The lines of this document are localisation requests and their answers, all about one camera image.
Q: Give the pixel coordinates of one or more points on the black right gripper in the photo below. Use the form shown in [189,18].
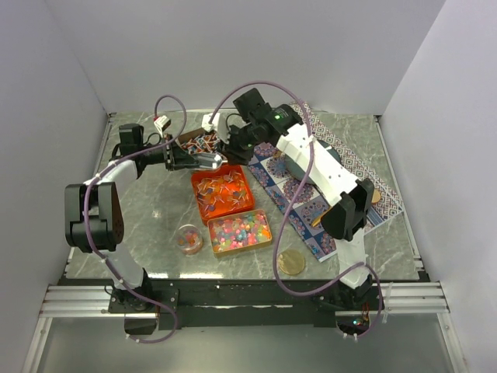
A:
[233,155]

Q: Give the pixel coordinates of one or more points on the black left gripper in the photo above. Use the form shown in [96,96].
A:
[178,158]

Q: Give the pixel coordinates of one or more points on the silver metal scoop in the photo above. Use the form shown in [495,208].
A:
[209,161]

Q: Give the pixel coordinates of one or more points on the orange tin lollipop candies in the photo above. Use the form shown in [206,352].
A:
[221,192]

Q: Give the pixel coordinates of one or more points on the clear plastic jar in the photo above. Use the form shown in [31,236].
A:
[189,240]

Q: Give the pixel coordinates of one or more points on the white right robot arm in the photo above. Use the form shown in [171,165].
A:
[349,198]

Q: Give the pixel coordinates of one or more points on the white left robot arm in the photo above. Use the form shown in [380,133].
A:
[93,219]

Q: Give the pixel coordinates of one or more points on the gold tin colourful jelly candies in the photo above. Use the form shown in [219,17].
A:
[239,232]

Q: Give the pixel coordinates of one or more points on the teal round plate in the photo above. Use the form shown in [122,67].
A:
[297,172]

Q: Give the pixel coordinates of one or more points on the gold knife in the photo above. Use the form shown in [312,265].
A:
[317,221]

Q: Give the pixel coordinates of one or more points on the gold round jar lid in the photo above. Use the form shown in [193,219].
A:
[291,262]

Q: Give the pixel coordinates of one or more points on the small copper cup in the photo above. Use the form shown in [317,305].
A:
[376,196]

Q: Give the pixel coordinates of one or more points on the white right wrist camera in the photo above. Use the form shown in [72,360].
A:
[212,122]

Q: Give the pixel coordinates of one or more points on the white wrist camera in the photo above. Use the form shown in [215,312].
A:
[212,122]
[161,124]

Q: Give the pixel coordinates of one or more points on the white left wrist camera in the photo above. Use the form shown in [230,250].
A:
[161,124]

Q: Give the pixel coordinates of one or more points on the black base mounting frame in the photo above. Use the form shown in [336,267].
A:
[223,302]

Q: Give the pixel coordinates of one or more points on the aluminium rail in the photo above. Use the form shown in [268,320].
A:
[414,298]

